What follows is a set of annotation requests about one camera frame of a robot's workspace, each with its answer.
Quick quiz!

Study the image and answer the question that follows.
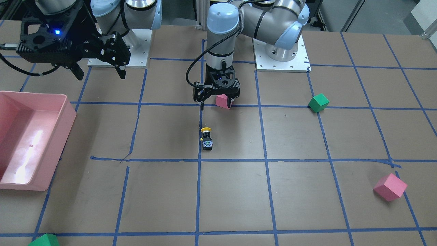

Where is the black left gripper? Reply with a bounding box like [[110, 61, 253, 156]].
[[193, 66, 240, 111]]

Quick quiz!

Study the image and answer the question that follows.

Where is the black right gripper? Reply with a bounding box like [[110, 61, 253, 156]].
[[16, 7, 131, 81]]

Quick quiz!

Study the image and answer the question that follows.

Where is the yellow push button switch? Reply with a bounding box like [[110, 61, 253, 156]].
[[200, 127, 213, 150]]

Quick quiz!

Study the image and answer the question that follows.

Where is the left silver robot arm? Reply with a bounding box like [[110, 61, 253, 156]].
[[185, 0, 310, 107]]

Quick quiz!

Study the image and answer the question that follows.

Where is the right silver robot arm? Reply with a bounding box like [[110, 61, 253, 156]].
[[1, 0, 162, 80]]

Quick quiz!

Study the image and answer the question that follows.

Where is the pink cube near centre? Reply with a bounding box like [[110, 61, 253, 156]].
[[215, 94, 228, 109]]

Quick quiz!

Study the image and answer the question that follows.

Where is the pink cube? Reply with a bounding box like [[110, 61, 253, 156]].
[[373, 173, 408, 202], [215, 94, 228, 109]]

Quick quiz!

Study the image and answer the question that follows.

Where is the pink plastic bin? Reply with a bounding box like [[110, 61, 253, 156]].
[[0, 91, 76, 191]]

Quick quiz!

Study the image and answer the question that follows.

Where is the green cube near base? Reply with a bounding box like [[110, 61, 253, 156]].
[[308, 93, 330, 113]]

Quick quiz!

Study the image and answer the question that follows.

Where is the green cube near bin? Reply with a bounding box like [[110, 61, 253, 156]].
[[28, 233, 60, 246]]

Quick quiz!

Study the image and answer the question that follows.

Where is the pink cube far side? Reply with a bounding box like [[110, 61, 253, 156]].
[[373, 173, 408, 202]]

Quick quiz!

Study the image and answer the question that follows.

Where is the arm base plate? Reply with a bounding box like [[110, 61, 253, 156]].
[[252, 35, 312, 73], [87, 28, 151, 68]]

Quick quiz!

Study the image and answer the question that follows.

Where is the aluminium frame post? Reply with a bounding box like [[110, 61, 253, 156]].
[[195, 0, 210, 31]]

